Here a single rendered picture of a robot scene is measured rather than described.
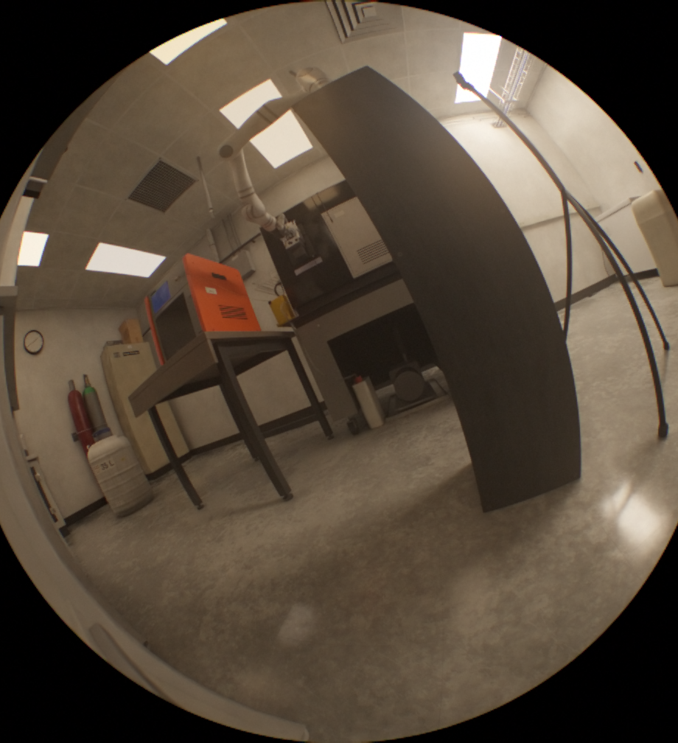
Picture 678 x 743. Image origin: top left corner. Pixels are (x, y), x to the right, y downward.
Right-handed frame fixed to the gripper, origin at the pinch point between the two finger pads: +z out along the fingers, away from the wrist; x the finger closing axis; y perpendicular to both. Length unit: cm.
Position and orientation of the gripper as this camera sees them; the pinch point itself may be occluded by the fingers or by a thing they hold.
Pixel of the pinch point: (290, 235)
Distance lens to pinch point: 145.8
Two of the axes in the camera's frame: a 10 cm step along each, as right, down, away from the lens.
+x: -0.4, 9.9, 1.6
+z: 2.4, -1.5, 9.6
